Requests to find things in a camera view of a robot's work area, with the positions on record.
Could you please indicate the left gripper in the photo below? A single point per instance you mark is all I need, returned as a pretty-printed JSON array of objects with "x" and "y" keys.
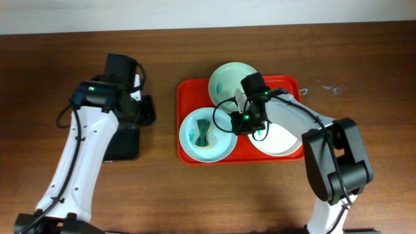
[{"x": 150, "y": 116}]

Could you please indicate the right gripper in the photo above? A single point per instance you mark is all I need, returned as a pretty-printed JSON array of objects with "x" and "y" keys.
[{"x": 237, "y": 127}]

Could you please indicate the light blue plate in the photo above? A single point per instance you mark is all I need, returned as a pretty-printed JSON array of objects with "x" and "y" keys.
[{"x": 222, "y": 141}]

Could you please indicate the light green plate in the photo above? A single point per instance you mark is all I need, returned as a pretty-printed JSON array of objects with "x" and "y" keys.
[{"x": 226, "y": 79}]

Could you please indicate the green yellow sponge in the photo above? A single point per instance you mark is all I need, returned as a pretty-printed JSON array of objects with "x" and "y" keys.
[{"x": 204, "y": 127}]

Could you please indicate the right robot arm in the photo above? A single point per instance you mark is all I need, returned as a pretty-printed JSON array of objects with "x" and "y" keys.
[{"x": 336, "y": 161}]

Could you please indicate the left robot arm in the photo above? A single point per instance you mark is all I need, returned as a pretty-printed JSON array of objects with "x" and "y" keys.
[{"x": 107, "y": 112}]

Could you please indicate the black plastic tray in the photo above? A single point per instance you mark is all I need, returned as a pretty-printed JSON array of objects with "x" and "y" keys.
[{"x": 124, "y": 146}]

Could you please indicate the white plate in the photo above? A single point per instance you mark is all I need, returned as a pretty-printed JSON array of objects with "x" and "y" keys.
[{"x": 275, "y": 141}]

